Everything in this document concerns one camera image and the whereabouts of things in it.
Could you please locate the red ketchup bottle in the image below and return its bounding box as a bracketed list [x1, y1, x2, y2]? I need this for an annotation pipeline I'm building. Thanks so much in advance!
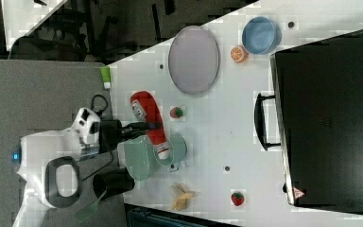
[130, 91, 170, 160]

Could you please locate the blue bowl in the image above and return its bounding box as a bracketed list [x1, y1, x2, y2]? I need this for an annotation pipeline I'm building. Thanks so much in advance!
[242, 17, 282, 55]

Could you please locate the green white tube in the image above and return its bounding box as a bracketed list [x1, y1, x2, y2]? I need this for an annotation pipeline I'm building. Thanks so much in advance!
[100, 66, 112, 89]

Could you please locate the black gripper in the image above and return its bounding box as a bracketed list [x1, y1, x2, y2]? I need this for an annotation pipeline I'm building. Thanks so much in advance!
[99, 120, 162, 150]

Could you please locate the small strawberry toy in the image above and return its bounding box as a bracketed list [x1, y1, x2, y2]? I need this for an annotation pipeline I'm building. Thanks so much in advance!
[169, 107, 183, 118]

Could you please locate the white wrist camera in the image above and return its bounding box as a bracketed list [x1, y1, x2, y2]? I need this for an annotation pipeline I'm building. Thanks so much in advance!
[71, 108, 100, 145]

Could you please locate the black camera cable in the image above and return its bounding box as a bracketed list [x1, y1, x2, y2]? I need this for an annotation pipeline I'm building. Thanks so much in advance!
[81, 94, 116, 183]

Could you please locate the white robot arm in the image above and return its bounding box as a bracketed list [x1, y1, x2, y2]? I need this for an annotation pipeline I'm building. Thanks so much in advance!
[13, 119, 162, 227]

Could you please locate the orange slice toy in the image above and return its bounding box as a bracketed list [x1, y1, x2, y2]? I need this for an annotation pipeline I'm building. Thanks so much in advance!
[230, 45, 249, 63]

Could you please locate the green pot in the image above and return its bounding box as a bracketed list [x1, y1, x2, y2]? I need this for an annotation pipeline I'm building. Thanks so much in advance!
[153, 134, 187, 172]

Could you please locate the black cylinder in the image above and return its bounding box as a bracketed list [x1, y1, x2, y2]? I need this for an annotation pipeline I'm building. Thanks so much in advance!
[93, 168, 135, 200]

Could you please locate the peeled banana toy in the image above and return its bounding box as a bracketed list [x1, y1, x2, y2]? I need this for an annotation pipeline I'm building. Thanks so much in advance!
[169, 184, 196, 211]

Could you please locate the grey round plate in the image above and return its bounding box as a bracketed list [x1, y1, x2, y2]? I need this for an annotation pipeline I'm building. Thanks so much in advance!
[168, 26, 219, 96]

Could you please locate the black toaster oven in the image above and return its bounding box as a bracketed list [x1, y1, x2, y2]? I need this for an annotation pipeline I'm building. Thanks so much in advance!
[270, 29, 363, 215]

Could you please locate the red strawberry toy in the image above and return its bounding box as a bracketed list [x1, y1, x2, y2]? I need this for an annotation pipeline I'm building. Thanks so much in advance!
[231, 191, 245, 206]

